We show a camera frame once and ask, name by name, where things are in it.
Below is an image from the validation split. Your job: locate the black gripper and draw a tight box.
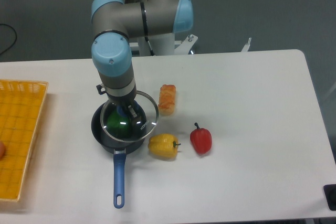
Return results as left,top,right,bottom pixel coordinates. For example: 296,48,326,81
96,83,143,130

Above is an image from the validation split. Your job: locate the glass pot lid blue knob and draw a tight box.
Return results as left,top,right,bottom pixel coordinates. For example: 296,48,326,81
100,91,159,142

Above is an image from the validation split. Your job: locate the dark pot with blue handle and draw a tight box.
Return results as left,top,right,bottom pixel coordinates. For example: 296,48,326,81
91,103,144,209

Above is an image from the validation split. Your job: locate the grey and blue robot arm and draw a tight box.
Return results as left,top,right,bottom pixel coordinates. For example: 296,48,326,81
91,0,193,131

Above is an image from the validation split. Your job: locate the green bell pepper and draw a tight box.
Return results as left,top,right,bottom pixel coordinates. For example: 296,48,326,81
107,110,132,139

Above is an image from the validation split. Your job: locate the orange glazed bread loaf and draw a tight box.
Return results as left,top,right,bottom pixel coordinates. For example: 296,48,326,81
158,84,176,116

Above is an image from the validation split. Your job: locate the yellow bell pepper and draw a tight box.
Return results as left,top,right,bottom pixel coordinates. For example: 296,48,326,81
148,133,181,159

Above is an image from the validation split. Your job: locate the yellow woven basket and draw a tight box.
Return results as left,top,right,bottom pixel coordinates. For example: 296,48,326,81
1,79,49,201

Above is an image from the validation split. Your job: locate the red bell pepper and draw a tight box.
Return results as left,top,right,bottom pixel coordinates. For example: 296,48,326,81
190,122,212,155

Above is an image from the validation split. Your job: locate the orange round object in basket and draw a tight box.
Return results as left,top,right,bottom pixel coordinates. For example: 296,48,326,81
0,141,6,158

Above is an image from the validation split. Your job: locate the black device at table edge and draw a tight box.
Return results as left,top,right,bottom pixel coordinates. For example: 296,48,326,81
323,184,336,211

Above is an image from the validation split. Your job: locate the black floor cable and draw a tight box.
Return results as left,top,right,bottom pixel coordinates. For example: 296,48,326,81
0,23,18,56

